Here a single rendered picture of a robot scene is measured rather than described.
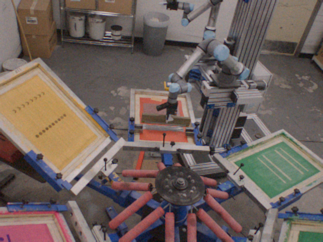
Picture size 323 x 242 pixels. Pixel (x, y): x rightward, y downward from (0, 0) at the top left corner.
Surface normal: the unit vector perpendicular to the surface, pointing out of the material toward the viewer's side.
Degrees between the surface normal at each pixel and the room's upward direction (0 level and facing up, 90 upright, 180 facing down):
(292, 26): 90
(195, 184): 0
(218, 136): 90
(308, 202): 0
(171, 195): 0
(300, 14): 90
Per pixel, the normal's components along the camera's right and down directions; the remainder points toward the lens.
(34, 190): 0.13, -0.77
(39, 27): 0.12, 0.64
